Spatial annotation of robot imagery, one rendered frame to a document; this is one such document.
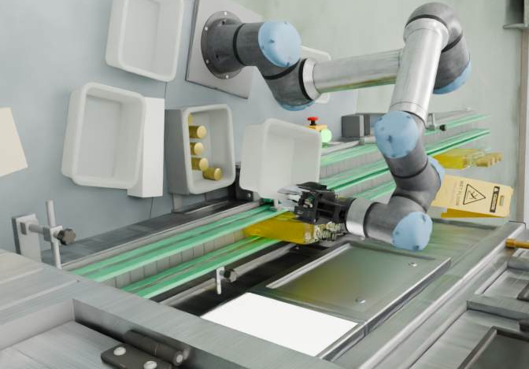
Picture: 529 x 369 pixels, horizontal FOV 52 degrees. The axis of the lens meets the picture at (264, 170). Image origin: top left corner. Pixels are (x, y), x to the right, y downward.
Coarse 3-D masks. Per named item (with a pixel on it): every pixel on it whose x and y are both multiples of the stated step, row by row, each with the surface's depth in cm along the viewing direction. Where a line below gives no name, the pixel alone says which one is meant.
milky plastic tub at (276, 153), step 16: (256, 128) 119; (272, 128) 124; (288, 128) 124; (304, 128) 127; (256, 144) 119; (272, 144) 130; (288, 144) 134; (304, 144) 135; (320, 144) 133; (256, 160) 118; (272, 160) 130; (288, 160) 135; (304, 160) 134; (240, 176) 121; (256, 176) 118; (272, 176) 130; (288, 176) 135; (304, 176) 134; (272, 192) 122
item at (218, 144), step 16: (192, 112) 138; (208, 112) 151; (224, 112) 148; (208, 128) 152; (224, 128) 149; (208, 144) 152; (224, 144) 150; (208, 160) 153; (224, 160) 151; (192, 176) 149; (224, 176) 152; (192, 192) 140
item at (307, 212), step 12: (312, 192) 116; (324, 192) 113; (300, 204) 114; (312, 204) 112; (324, 204) 112; (336, 204) 109; (348, 204) 109; (300, 216) 115; (312, 216) 111; (324, 216) 112; (336, 216) 108
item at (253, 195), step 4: (236, 168) 154; (240, 168) 153; (236, 172) 153; (236, 176) 154; (236, 180) 154; (236, 184) 155; (236, 188) 155; (240, 188) 153; (236, 192) 155; (240, 192) 154; (244, 192) 153; (248, 192) 152; (252, 192) 151; (256, 192) 152; (236, 196) 155; (240, 196) 154; (244, 196) 153; (248, 196) 152; (252, 196) 152; (256, 196) 152; (244, 200) 154; (248, 200) 153; (252, 200) 152; (256, 200) 152
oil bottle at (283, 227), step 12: (276, 216) 147; (288, 216) 147; (252, 228) 150; (264, 228) 147; (276, 228) 145; (288, 228) 142; (300, 228) 139; (312, 228) 138; (288, 240) 143; (300, 240) 140; (312, 240) 139
